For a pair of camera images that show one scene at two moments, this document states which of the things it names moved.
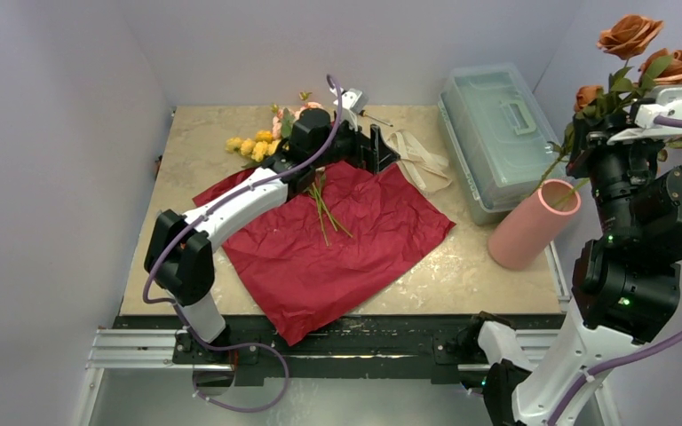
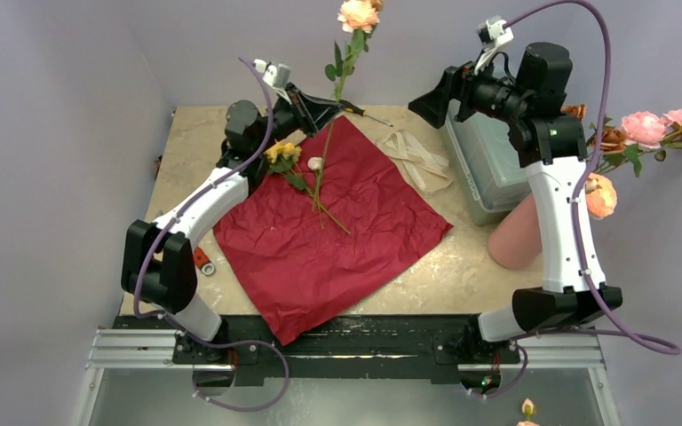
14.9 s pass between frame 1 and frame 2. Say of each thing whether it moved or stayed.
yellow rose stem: moved
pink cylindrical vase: stayed
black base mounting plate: stayed
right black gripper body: moved
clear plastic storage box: stayed
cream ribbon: stayed
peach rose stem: moved
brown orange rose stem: moved
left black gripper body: moved
